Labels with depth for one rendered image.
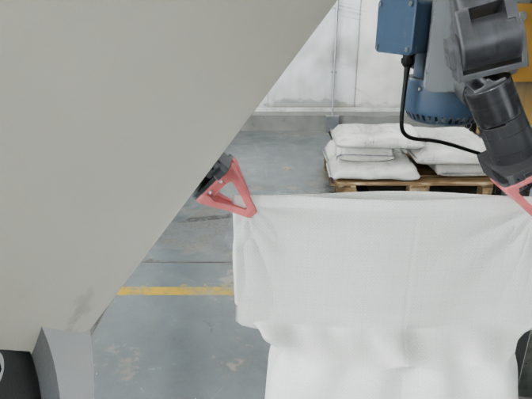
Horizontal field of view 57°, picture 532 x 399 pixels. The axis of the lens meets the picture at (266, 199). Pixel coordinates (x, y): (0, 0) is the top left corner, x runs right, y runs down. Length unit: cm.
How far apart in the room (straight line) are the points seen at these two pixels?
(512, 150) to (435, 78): 27
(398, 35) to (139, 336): 168
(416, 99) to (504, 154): 33
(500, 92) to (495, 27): 8
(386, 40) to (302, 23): 79
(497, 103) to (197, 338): 172
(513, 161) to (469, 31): 17
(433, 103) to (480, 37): 34
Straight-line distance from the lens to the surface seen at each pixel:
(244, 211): 66
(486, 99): 66
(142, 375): 202
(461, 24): 65
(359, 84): 579
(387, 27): 94
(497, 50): 65
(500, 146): 69
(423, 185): 370
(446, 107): 96
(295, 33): 16
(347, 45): 572
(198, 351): 209
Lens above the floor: 128
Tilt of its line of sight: 21 degrees down
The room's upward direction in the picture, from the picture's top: straight up
